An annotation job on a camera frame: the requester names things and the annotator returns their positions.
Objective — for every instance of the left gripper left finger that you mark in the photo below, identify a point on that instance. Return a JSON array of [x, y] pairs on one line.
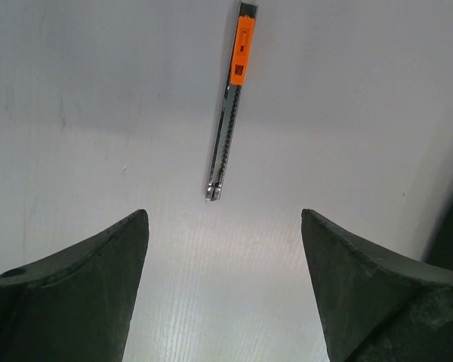
[[76, 304]]

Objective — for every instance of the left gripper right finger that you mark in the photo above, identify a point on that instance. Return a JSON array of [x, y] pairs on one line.
[[375, 304]]

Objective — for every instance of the small orange chisel bit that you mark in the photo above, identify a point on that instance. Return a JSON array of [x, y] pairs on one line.
[[239, 60]]

